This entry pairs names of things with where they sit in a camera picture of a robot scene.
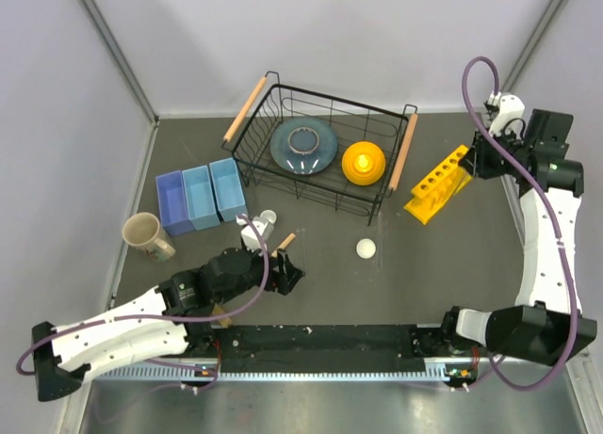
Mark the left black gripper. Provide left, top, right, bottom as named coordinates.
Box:
left=215, top=240, right=304, bottom=305

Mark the middle light blue bin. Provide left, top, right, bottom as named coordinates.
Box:
left=182, top=166, right=220, bottom=231

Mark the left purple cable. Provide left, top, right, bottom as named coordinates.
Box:
left=16, top=213, right=270, bottom=393

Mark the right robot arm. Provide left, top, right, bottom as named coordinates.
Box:
left=439, top=108, right=597, bottom=366

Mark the light blue bin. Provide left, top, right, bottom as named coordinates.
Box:
left=182, top=166, right=220, bottom=231
left=209, top=158, right=248, bottom=222

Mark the black wire dish rack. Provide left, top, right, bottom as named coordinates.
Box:
left=221, top=72, right=418, bottom=220

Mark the wooden test tube clamp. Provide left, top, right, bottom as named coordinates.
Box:
left=271, top=233, right=296, bottom=258

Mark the blue ceramic plate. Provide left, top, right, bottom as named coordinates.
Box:
left=269, top=117, right=338, bottom=175

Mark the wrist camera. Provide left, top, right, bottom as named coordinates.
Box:
left=485, top=91, right=525, bottom=137
left=236, top=215, right=275, bottom=251

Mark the yellow ridged dome bowl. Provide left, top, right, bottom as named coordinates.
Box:
left=341, top=141, right=386, bottom=186

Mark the beige ceramic mug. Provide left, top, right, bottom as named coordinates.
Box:
left=122, top=212, right=176, bottom=262

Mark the small white cup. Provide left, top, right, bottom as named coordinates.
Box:
left=259, top=209, right=278, bottom=226

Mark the white round lid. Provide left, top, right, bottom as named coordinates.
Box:
left=356, top=238, right=377, bottom=260

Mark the dark blue plastic bin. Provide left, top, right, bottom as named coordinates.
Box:
left=155, top=170, right=194, bottom=236

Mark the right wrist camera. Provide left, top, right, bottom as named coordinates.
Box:
left=485, top=91, right=525, bottom=137

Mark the clear test tube on table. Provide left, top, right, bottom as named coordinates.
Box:
left=317, top=223, right=332, bottom=275
left=301, top=228, right=324, bottom=282

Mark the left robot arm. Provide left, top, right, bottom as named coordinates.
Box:
left=32, top=248, right=304, bottom=402

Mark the right light blue bin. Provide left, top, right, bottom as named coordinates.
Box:
left=209, top=158, right=248, bottom=222

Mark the yellow test tube rack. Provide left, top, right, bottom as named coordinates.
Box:
left=404, top=145, right=472, bottom=225

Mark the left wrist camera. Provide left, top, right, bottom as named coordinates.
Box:
left=236, top=215, right=275, bottom=251

